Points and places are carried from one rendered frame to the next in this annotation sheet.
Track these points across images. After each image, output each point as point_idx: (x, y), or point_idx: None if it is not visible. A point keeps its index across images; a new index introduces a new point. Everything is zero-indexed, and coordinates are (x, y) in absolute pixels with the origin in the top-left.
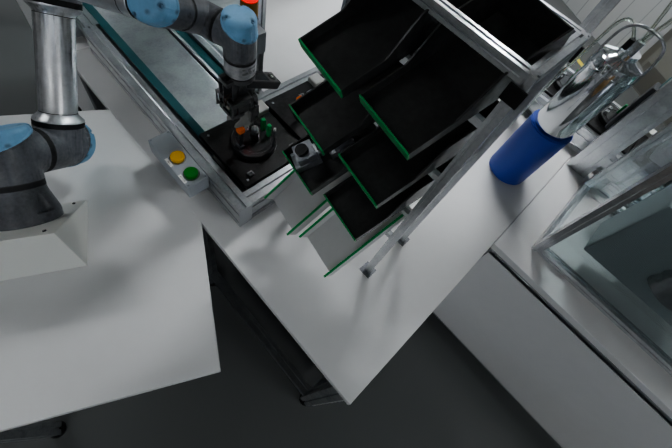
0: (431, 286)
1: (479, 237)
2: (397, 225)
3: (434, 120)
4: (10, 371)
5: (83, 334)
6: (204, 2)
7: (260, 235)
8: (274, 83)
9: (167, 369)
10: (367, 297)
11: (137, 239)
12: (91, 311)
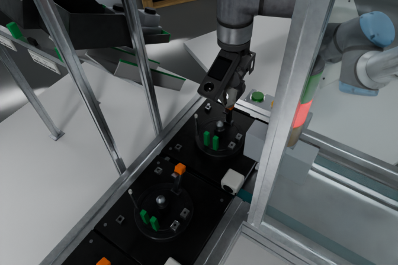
0: None
1: None
2: (59, 145)
3: None
4: (278, 24)
5: (259, 38)
6: None
7: (186, 103)
8: (202, 81)
9: (210, 37)
10: (95, 88)
11: (269, 78)
12: (264, 46)
